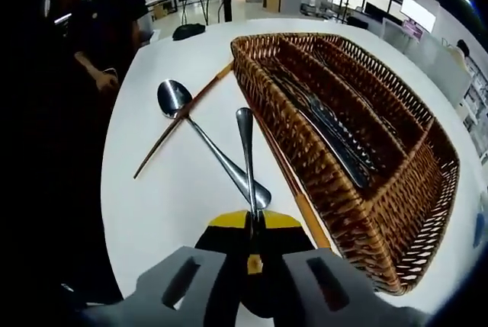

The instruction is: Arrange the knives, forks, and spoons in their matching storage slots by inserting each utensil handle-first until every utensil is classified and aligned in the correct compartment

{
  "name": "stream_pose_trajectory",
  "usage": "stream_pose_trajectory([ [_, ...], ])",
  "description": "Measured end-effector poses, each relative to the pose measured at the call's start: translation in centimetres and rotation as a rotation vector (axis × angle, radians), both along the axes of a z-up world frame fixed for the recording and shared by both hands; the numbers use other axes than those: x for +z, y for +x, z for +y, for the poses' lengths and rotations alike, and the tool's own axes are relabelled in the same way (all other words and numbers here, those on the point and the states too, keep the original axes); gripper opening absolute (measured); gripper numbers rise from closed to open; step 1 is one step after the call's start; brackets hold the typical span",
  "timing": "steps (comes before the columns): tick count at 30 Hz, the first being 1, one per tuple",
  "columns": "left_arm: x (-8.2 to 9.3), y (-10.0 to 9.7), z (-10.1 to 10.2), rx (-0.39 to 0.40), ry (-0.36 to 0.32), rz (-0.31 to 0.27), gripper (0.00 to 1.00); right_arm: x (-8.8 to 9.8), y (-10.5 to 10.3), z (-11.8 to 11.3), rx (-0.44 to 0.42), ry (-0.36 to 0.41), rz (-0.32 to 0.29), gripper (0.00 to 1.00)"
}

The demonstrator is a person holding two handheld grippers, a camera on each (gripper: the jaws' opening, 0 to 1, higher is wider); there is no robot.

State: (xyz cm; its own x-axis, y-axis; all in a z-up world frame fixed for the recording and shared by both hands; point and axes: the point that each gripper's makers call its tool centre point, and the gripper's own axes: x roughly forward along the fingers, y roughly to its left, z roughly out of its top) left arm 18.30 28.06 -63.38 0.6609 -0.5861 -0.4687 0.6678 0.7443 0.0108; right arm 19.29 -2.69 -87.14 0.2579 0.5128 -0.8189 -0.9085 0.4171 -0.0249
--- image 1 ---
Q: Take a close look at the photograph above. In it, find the black computer mouse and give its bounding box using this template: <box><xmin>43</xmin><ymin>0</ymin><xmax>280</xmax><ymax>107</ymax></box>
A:
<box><xmin>172</xmin><ymin>23</ymin><xmax>207</xmax><ymax>41</ymax></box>

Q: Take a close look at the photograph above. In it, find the white display screen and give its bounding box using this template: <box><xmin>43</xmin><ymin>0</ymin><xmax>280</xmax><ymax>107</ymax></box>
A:
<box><xmin>400</xmin><ymin>0</ymin><xmax>437</xmax><ymax>34</ymax></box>

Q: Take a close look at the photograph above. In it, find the brown wicker storage basket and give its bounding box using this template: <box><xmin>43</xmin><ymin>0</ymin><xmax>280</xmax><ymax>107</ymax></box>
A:
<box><xmin>230</xmin><ymin>32</ymin><xmax>461</xmax><ymax>297</ymax></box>

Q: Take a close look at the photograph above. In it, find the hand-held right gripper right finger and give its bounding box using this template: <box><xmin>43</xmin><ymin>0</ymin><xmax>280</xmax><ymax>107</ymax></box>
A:
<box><xmin>261</xmin><ymin>210</ymin><xmax>426</xmax><ymax>327</ymax></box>

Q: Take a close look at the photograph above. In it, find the frosted white partition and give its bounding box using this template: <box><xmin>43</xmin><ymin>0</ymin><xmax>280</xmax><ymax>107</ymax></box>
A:
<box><xmin>403</xmin><ymin>33</ymin><xmax>470</xmax><ymax>107</ymax></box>

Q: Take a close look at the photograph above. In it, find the blue object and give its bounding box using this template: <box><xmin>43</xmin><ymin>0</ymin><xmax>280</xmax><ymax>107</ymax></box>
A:
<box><xmin>474</xmin><ymin>212</ymin><xmax>487</xmax><ymax>248</ymax></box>

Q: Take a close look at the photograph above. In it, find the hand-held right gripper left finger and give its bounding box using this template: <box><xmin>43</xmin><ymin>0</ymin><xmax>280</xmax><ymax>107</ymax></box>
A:
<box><xmin>82</xmin><ymin>210</ymin><xmax>251</xmax><ymax>327</ymax></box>

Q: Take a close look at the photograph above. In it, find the wooden chopstick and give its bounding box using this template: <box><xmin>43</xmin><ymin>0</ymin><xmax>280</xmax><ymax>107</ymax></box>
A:
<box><xmin>247</xmin><ymin>98</ymin><xmax>332</xmax><ymax>252</ymax></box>
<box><xmin>133</xmin><ymin>63</ymin><xmax>233</xmax><ymax>179</ymax></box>

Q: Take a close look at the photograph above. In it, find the steel spoon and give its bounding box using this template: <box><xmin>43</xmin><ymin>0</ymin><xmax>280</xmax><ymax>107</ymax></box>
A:
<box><xmin>157</xmin><ymin>79</ymin><xmax>272</xmax><ymax>210</ymax></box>
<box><xmin>235</xmin><ymin>107</ymin><xmax>278</xmax><ymax>319</ymax></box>

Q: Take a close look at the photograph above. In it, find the wide black monitor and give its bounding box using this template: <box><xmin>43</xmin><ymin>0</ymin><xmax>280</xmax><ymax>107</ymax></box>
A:
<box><xmin>364</xmin><ymin>2</ymin><xmax>390</xmax><ymax>23</ymax></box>

